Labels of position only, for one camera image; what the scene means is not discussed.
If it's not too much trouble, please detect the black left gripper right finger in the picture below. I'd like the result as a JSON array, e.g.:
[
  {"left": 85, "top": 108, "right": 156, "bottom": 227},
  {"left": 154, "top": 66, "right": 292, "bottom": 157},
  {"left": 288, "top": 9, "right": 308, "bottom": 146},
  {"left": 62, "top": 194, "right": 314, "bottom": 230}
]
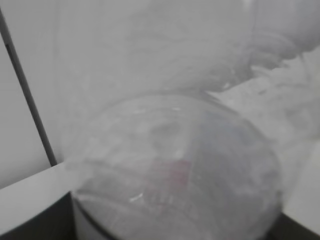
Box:
[{"left": 268, "top": 213, "right": 320, "bottom": 240}]

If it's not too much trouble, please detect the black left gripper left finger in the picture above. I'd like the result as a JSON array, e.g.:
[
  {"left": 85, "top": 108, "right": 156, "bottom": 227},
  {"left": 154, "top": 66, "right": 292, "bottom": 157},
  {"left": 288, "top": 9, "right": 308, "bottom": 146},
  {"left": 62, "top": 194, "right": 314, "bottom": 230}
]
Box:
[{"left": 0, "top": 193, "right": 77, "bottom": 240}]

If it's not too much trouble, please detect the clear plastic water bottle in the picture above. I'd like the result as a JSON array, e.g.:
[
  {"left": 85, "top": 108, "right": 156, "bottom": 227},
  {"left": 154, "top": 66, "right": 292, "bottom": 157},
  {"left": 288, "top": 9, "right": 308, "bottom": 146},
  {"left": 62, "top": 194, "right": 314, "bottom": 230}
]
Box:
[{"left": 55, "top": 0, "right": 320, "bottom": 240}]

